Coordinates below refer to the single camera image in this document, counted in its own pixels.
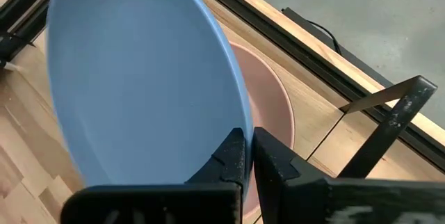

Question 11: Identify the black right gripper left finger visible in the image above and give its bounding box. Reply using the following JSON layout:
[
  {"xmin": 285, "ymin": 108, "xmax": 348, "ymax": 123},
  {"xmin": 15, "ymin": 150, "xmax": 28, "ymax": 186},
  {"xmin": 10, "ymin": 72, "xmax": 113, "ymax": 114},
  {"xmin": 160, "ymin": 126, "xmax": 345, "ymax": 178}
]
[{"xmin": 60, "ymin": 128, "xmax": 246, "ymax": 224}]

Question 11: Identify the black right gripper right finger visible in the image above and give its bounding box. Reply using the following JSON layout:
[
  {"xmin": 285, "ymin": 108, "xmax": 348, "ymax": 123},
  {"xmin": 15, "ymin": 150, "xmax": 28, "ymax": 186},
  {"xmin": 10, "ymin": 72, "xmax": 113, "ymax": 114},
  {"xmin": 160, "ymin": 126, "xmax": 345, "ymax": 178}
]
[{"xmin": 253, "ymin": 127, "xmax": 445, "ymax": 224}]

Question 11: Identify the blue plate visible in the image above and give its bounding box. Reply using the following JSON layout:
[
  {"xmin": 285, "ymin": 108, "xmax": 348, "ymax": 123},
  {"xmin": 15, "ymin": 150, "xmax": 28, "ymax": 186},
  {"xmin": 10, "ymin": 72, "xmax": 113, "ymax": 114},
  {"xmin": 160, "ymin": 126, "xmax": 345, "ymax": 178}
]
[{"xmin": 46, "ymin": 0, "xmax": 254, "ymax": 200}]

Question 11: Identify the pink plate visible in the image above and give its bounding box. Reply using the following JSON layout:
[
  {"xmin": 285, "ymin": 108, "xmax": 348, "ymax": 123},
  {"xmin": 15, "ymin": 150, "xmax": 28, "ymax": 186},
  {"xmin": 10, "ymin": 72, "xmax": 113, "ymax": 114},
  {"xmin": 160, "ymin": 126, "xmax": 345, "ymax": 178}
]
[{"xmin": 229, "ymin": 41, "xmax": 296, "ymax": 218}]

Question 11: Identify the black bar beside table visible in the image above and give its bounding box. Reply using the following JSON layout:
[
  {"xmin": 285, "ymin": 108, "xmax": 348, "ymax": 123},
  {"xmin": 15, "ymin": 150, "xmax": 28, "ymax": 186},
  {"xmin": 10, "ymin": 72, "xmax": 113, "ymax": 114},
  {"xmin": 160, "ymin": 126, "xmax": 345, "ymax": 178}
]
[{"xmin": 280, "ymin": 7, "xmax": 394, "ymax": 88}]

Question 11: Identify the thin black cable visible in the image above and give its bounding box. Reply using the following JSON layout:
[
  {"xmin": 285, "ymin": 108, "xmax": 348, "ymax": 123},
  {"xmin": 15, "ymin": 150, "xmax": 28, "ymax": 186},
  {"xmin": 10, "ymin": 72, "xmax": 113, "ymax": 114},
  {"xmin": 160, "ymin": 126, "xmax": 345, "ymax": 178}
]
[{"xmin": 305, "ymin": 19, "xmax": 343, "ymax": 56}]

